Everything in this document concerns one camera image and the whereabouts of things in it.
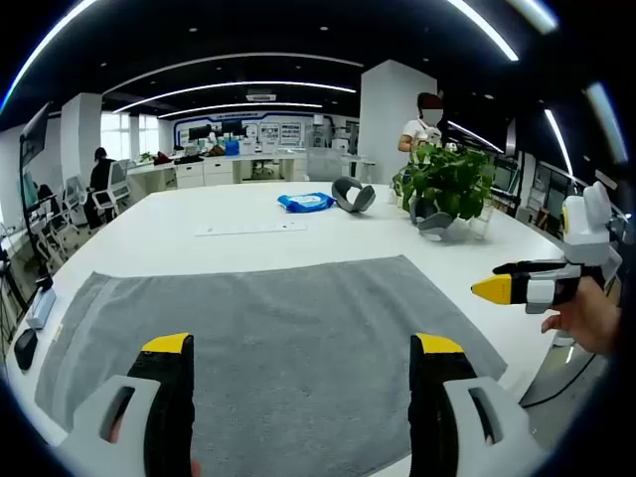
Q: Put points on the blue wet wipes packet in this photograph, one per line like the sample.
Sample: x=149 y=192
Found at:
x=305 y=202

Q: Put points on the black monitor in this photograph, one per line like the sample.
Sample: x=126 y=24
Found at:
x=36 y=131

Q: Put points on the green potted plant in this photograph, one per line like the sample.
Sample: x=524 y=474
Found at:
x=447 y=174

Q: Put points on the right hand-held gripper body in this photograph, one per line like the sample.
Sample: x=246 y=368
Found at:
x=588 y=228

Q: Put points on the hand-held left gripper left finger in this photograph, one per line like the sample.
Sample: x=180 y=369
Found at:
x=169 y=397

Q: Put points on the white office chair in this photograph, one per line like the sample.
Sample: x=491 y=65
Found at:
x=116 y=186

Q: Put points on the white table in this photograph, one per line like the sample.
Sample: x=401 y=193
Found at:
x=348 y=243

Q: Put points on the clear glass vase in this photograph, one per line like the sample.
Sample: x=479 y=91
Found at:
x=482 y=223

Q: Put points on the white rectangular box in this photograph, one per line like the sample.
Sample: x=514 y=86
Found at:
x=41 y=308

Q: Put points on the grey towel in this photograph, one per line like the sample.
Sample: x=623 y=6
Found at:
x=298 y=338

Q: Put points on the person's right hand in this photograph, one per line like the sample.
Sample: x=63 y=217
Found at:
x=593 y=318

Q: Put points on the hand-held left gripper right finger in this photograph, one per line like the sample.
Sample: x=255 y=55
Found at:
x=432 y=397

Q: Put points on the black oval device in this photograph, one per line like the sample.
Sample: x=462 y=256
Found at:
x=26 y=348

